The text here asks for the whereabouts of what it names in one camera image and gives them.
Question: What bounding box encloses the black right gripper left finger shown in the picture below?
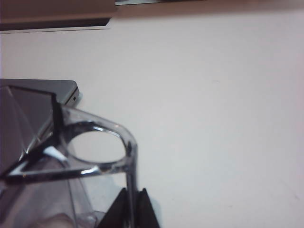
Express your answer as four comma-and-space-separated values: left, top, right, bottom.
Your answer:
97, 187, 130, 228

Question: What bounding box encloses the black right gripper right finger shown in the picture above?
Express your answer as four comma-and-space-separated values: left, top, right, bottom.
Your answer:
137, 187, 162, 228

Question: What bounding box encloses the clear square plastic cup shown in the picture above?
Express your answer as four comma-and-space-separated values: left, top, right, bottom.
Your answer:
0, 85, 138, 228

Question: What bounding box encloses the silver Dell laptop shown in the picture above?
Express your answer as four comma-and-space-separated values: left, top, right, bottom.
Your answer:
0, 79, 79, 107

